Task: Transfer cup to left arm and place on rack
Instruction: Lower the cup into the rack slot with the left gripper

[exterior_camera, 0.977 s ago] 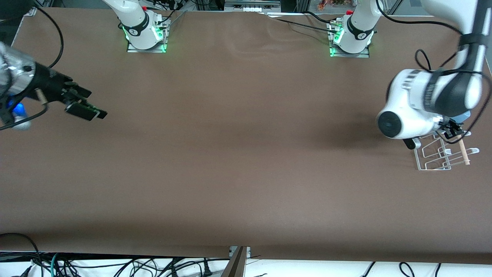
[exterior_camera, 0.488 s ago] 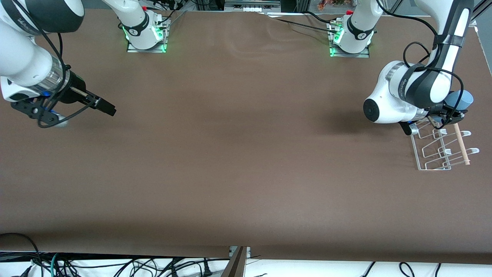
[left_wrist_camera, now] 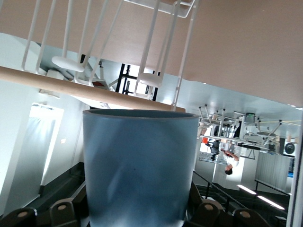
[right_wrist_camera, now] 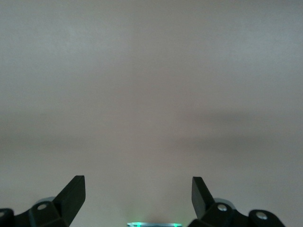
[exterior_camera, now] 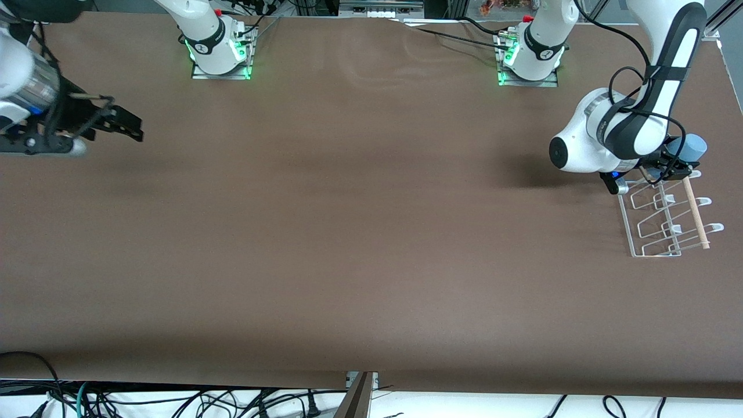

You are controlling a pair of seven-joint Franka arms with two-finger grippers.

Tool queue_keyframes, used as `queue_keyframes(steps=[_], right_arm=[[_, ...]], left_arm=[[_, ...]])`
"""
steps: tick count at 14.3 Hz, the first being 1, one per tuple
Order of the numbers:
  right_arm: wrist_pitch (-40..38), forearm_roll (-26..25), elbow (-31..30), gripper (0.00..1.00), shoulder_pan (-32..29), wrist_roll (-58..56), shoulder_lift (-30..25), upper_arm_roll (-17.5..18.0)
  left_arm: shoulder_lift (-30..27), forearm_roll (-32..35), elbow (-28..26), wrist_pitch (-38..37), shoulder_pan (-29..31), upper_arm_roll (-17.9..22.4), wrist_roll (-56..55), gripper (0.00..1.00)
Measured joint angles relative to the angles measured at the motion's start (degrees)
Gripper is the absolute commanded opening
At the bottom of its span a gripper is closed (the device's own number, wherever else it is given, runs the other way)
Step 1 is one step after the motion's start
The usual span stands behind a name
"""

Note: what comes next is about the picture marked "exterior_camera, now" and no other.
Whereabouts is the light blue plastic cup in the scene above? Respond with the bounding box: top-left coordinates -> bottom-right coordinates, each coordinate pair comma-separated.
665,134 -> 708,166

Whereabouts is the wooden dowel rod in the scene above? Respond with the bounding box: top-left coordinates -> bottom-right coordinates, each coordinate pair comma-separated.
681,176 -> 710,250

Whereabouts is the white power strip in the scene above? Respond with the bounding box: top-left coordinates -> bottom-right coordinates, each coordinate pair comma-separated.
339,0 -> 425,19

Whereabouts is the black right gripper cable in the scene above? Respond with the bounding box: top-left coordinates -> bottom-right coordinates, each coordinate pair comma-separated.
35,23 -> 117,143

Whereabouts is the white wire cup rack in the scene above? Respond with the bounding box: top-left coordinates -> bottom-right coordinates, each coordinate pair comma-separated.
615,170 -> 725,258

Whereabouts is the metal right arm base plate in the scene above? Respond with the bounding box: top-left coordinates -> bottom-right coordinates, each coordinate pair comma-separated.
191,26 -> 258,81

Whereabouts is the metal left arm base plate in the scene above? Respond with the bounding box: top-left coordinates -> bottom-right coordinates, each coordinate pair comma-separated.
494,29 -> 560,88

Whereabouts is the thick black looping cable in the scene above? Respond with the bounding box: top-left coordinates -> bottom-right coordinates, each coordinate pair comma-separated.
0,351 -> 64,418

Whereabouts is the black cable across table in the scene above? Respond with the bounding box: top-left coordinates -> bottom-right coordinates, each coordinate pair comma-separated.
401,16 -> 514,52

